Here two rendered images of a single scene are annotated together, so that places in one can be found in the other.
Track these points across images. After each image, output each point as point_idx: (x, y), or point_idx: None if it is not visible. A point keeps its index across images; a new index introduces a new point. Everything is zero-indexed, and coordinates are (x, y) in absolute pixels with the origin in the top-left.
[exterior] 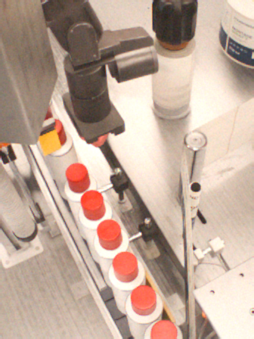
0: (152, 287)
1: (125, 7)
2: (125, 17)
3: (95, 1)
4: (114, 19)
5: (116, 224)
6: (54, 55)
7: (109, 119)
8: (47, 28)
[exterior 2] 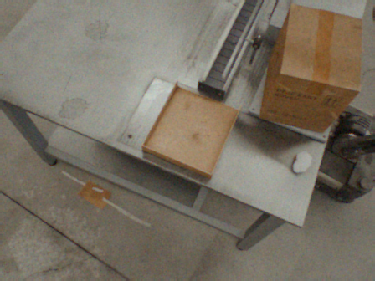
0: None
1: (154, 7)
2: (163, 2)
3: (161, 22)
4: (169, 5)
5: None
6: (218, 12)
7: None
8: (202, 30)
